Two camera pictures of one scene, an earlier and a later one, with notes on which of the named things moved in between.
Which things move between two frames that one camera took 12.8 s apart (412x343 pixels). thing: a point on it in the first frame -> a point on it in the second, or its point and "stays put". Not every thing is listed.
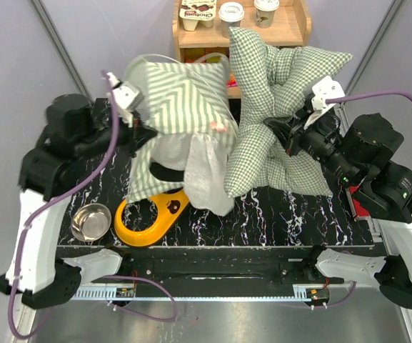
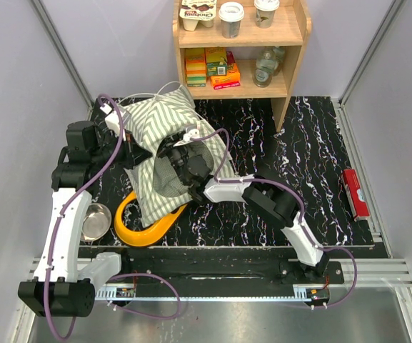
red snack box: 358,212 stays put
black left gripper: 143,136 -> 134,154
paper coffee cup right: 265,12 stays put
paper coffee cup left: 230,14 stays put
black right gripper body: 320,141 -> 177,155
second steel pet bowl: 91,221 stays put
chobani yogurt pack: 194,12 stays put
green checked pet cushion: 270,82 -> 166,181
